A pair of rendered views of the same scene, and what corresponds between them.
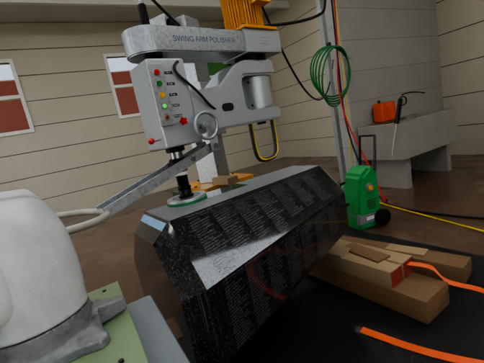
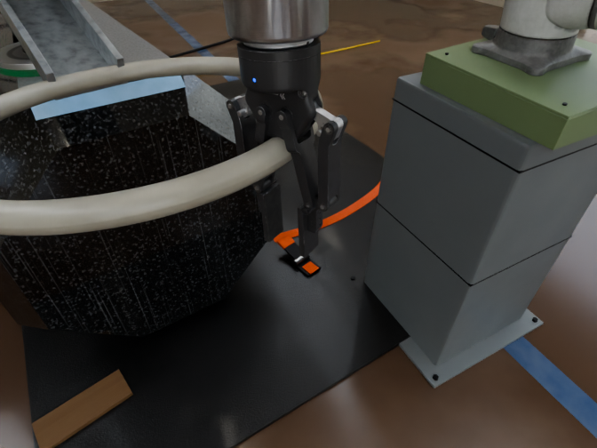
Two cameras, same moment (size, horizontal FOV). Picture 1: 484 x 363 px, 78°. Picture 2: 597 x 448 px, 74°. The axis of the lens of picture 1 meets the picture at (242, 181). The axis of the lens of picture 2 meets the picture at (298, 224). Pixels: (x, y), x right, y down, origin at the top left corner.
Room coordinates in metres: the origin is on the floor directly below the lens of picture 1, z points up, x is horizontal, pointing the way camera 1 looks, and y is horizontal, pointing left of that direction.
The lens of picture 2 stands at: (0.98, 1.30, 1.17)
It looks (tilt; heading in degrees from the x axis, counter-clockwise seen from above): 41 degrees down; 270
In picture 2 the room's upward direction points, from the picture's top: straight up
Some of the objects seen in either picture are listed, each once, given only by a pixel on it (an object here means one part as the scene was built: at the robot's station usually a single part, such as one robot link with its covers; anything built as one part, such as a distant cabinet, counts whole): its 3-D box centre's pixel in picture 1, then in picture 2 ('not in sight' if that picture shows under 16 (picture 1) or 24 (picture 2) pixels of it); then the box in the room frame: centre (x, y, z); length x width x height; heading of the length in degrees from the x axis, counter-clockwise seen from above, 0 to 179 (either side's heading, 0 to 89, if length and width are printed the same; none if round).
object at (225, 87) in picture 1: (227, 104); not in sight; (1.83, 0.00, 1.32); 0.74 x 0.23 x 0.49; 129
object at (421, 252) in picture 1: (405, 249); not in sight; (1.92, -1.02, 0.13); 0.25 x 0.10 x 0.01; 41
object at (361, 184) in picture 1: (359, 181); not in sight; (2.83, -1.12, 0.43); 0.35 x 0.35 x 0.87; 17
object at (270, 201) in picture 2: not in sight; (272, 212); (1.01, 0.93, 0.86); 0.03 x 0.01 x 0.07; 55
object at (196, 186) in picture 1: (215, 181); not in sight; (2.51, 0.22, 0.76); 0.49 x 0.49 x 0.05; 32
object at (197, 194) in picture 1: (186, 196); (43, 52); (1.60, 0.31, 0.86); 0.21 x 0.21 x 0.01
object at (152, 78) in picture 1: (160, 95); not in sight; (1.47, 0.30, 1.39); 0.08 x 0.03 x 0.28; 129
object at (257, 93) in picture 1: (256, 93); not in sight; (2.01, -0.20, 1.36); 0.19 x 0.19 x 0.20
